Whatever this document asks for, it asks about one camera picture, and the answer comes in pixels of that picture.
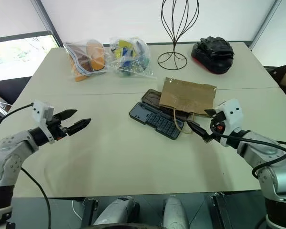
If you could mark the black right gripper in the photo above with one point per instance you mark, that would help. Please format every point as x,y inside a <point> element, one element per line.
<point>218,124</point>

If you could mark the plastic bag with orange items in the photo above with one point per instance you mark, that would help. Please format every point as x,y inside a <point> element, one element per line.
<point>94,56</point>

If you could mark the black table leg bracket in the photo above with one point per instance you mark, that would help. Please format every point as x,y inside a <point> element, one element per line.
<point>219,210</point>
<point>88,211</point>

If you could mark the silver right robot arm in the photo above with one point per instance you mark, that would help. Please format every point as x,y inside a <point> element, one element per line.
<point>283,176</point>

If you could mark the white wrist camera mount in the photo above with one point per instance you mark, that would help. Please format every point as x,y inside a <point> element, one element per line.
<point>233,114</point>
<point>39,112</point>

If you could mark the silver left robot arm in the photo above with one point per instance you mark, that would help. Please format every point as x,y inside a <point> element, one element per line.
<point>9,152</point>

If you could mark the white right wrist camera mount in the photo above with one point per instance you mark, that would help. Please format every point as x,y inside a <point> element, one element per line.
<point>233,114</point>

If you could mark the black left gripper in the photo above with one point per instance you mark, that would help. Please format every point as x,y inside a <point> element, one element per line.
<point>58,131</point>

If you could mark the dark metal frame post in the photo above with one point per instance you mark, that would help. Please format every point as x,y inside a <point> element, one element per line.
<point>264,23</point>
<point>51,22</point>

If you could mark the black screwdriver bit case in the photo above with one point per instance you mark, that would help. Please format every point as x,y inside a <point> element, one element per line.
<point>157,122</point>

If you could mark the black gloves on black case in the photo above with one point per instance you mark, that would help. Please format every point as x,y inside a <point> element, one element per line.
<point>214,55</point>

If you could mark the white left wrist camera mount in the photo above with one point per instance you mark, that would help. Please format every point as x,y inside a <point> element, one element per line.
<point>39,112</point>

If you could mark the plastic bag with mixed items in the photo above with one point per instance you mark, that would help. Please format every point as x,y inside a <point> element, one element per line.
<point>128,57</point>

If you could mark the brown paper bag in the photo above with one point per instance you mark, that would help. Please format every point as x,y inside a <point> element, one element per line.
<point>188,96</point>

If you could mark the silver rounded robot leg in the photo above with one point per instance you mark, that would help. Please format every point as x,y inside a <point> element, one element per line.
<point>175,213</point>
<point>114,212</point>

